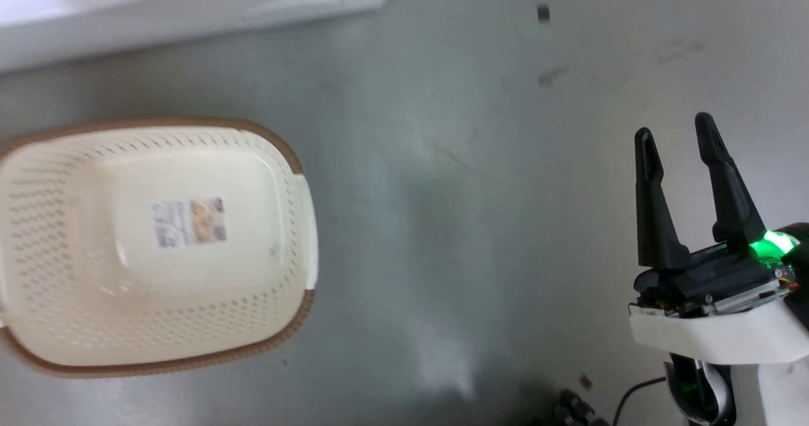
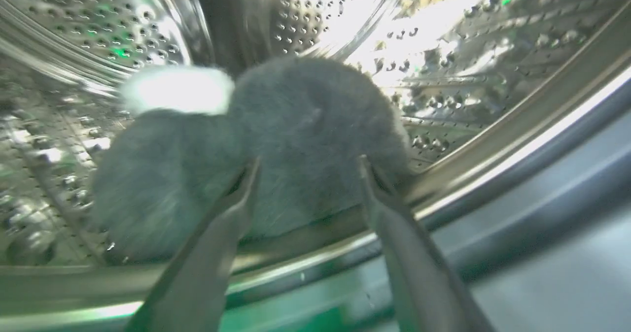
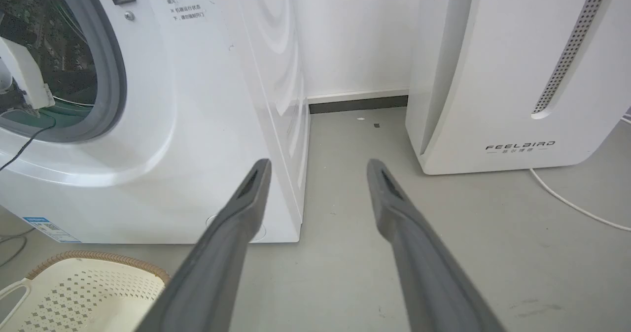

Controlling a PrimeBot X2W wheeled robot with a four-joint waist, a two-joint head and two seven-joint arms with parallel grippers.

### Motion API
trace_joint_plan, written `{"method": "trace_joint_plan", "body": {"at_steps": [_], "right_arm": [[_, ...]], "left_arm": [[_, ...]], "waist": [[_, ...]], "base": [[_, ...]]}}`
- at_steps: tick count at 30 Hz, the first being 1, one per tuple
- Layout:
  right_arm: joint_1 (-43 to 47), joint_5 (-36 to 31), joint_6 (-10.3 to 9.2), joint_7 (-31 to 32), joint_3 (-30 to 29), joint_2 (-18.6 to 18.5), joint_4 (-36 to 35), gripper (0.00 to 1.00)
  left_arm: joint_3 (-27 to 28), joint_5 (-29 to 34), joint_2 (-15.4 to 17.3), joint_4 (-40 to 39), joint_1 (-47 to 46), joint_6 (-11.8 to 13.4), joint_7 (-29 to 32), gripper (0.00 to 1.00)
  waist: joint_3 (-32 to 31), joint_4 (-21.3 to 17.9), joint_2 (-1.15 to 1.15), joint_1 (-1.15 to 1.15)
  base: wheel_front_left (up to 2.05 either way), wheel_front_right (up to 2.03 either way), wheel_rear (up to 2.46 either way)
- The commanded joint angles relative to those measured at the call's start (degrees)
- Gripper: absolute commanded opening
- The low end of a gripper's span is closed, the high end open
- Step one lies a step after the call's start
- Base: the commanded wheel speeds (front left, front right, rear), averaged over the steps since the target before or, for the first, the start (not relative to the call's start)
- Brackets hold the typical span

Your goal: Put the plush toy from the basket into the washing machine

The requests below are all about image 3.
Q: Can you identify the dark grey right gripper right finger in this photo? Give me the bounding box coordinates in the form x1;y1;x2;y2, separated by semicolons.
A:
366;159;506;332

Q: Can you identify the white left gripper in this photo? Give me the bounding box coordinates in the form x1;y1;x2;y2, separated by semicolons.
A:
0;36;56;111

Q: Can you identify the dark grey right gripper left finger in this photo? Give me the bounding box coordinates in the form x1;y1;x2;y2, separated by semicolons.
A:
136;159;272;332

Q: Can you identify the white front-load washing machine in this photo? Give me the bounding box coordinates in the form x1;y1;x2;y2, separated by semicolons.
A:
0;0;311;244

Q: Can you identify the cream perforated laundry basket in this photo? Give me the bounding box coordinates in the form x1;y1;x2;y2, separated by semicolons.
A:
0;251;171;332

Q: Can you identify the grey rubber door gasket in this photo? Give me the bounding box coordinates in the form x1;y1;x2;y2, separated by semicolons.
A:
0;0;128;143

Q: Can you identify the blue energy label sticker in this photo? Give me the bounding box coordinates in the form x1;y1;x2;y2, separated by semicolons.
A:
22;217;81;244

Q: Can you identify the white Feelbird air purifier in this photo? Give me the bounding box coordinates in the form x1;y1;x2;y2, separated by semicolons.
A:
405;0;631;175

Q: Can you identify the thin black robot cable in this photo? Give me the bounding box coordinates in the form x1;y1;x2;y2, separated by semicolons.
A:
0;106;57;172

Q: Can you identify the white power cable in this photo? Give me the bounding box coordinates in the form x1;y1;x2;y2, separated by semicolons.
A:
529;168;631;232

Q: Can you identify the black floor cable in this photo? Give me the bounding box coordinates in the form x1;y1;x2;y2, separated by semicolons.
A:
0;229;35;267

